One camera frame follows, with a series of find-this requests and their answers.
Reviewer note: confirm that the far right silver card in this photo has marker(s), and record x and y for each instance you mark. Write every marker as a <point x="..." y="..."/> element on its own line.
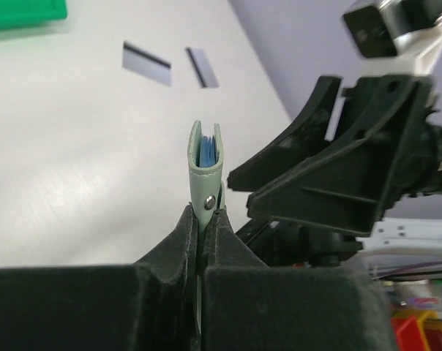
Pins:
<point x="202" y="67"/>

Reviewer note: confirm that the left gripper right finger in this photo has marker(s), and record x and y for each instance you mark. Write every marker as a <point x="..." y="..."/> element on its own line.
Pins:
<point x="247" y="305"/>

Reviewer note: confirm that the green plastic bin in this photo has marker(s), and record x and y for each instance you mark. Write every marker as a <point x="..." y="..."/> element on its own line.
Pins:
<point x="17" y="13"/>

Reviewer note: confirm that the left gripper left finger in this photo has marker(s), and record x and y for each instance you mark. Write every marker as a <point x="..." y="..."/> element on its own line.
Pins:
<point x="146" y="305"/>

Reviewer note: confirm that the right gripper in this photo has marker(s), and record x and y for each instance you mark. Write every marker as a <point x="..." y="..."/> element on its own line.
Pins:
<point x="386" y="149"/>

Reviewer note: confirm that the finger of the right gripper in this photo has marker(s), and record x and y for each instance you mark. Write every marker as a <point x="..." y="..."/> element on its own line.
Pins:
<point x="303" y="138"/>

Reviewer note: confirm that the silver card near right gripper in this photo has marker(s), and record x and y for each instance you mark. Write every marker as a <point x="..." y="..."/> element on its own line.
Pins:
<point x="146" y="64"/>

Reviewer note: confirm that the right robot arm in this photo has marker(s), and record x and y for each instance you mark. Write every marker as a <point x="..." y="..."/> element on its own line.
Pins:
<point x="395" y="248"/>

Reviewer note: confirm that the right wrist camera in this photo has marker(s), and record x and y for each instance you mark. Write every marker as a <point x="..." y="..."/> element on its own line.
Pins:
<point x="396" y="37"/>

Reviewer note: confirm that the green leather card holder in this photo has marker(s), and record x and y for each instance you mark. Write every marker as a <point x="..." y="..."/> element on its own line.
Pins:
<point x="205" y="158"/>

